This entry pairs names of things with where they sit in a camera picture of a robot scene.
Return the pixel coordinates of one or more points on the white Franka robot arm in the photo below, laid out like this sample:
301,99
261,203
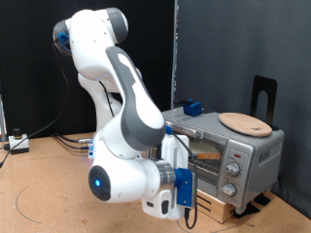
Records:
136,97

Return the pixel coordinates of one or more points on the black metal bookend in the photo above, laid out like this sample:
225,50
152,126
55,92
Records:
273,93

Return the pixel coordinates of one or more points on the black tape strip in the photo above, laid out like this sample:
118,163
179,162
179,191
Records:
262,199
246,210

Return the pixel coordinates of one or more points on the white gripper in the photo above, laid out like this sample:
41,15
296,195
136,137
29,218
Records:
175,152

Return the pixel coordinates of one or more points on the round wooden board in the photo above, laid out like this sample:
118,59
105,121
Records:
243,123

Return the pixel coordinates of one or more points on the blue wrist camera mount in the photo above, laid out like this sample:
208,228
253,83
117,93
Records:
184,187

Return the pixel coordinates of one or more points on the silver oven timer knob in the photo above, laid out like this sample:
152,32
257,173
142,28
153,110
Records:
228,190

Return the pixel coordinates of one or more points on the slatted wooden base block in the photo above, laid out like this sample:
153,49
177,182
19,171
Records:
217,208

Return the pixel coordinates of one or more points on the grey curtain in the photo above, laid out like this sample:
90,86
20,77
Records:
243,39

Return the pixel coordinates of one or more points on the white power box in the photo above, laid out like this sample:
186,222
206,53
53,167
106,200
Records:
18,142

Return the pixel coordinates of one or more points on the black curtain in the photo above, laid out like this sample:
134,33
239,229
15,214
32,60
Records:
32,97

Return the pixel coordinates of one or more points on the silver toaster oven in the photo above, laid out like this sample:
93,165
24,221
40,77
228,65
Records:
259,152

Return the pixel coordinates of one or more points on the metal stand leg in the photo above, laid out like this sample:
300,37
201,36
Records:
2,119

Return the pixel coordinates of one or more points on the silver oven temperature knob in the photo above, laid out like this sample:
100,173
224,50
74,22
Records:
233,169

